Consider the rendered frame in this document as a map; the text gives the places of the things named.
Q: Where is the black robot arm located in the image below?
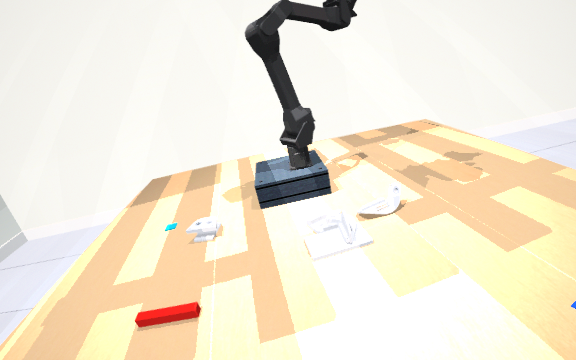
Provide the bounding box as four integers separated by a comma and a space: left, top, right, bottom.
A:
244, 0, 357, 170

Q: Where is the red rectangular bar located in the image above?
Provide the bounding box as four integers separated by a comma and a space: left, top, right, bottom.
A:
135, 302, 201, 327

